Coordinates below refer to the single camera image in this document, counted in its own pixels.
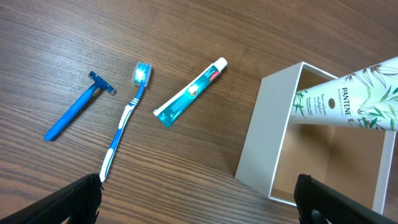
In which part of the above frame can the teal toothpaste tube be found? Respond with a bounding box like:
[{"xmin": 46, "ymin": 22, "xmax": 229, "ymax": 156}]
[{"xmin": 153, "ymin": 57, "xmax": 228, "ymax": 128}]

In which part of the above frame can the blue disposable razor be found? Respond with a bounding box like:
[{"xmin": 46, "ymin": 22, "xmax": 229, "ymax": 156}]
[{"xmin": 44, "ymin": 71, "xmax": 115, "ymax": 141}]

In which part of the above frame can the white cardboard box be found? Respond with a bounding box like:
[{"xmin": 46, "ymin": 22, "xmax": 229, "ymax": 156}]
[{"xmin": 235, "ymin": 62, "xmax": 396, "ymax": 213}]

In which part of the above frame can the blue white toothbrush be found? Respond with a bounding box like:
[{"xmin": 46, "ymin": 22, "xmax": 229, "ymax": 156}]
[{"xmin": 99, "ymin": 62, "xmax": 152, "ymax": 182}]

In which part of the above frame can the white Pantene shampoo tube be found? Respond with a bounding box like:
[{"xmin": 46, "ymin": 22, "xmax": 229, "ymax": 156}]
[{"xmin": 290, "ymin": 57, "xmax": 397, "ymax": 132}]

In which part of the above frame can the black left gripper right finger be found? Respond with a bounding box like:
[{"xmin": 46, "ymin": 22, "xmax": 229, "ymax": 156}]
[{"xmin": 294, "ymin": 174, "xmax": 397, "ymax": 224}]

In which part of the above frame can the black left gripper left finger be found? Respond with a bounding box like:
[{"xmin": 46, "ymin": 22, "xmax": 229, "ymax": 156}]
[{"xmin": 1, "ymin": 174, "xmax": 103, "ymax": 224}]

